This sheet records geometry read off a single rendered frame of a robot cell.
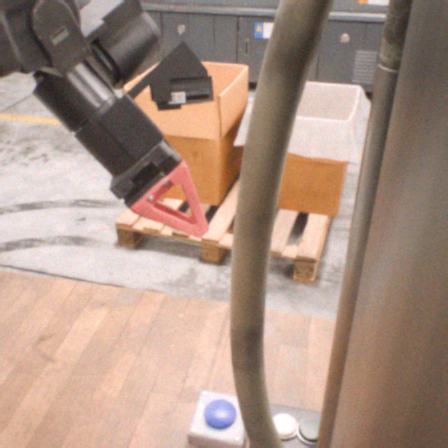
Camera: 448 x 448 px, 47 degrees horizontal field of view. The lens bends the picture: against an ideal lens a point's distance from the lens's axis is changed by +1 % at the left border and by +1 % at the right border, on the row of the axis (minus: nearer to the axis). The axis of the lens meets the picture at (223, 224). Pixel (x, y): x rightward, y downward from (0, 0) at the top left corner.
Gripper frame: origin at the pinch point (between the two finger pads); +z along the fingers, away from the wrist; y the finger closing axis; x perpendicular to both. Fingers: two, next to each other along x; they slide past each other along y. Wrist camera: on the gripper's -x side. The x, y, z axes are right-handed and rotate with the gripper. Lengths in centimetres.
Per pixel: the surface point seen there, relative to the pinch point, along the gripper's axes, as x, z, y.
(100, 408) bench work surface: 27.0, 13.2, 10.8
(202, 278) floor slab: 30, 69, 168
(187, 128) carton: -12, 17, 194
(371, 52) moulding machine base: -172, 93, 365
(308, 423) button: 6.6, 27.9, 0.3
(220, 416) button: 14.2, 21.1, 3.0
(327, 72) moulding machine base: -140, 86, 385
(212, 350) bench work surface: 12.8, 21.4, 17.8
